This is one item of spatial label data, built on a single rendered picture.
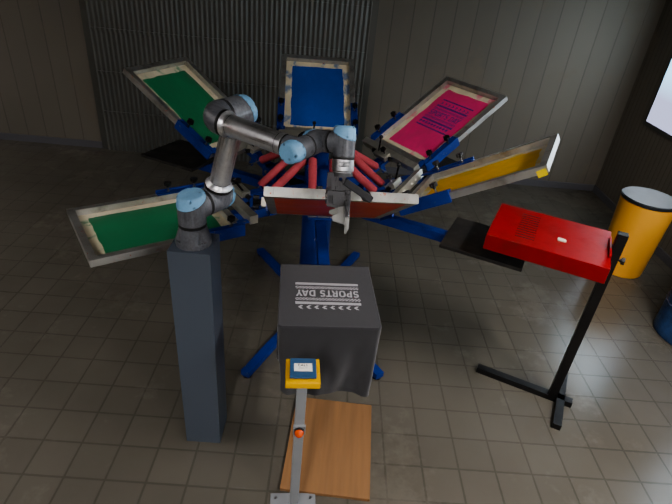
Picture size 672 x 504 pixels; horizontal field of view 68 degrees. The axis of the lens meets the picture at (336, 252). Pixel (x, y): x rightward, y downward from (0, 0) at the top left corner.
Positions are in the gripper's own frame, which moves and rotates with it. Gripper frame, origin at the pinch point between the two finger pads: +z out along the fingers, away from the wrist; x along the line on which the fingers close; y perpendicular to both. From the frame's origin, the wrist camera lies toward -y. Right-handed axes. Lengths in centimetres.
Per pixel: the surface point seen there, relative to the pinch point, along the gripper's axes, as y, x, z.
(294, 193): 17.8, -14.7, -9.8
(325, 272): 0, -67, 36
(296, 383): 14, 4, 58
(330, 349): -1, -31, 60
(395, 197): -20.2, -14.7, -10.2
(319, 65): -2, -262, -81
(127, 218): 108, -111, 22
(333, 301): -2, -44, 43
